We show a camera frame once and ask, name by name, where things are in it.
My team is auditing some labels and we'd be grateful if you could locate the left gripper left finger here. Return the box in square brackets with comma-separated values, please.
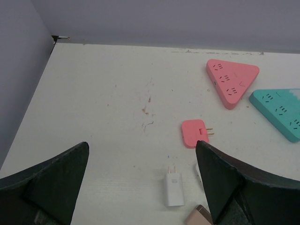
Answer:
[0, 142, 89, 225]

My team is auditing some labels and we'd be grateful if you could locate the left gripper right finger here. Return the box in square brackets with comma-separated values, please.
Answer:
[195, 141, 300, 225]

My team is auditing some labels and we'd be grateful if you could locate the beige pink charger plug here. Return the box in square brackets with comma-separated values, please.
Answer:
[184, 205, 213, 225]

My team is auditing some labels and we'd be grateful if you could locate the white plug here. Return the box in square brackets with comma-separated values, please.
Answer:
[195, 163, 202, 184]

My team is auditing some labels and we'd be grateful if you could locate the white square charger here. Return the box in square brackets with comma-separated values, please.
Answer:
[163, 166, 185, 207]

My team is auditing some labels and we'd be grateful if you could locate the teal triangular socket adapter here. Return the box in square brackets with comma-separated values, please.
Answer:
[249, 89, 300, 143]

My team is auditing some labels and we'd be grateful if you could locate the pink triangular socket adapter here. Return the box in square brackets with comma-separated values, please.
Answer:
[206, 59, 260, 110]

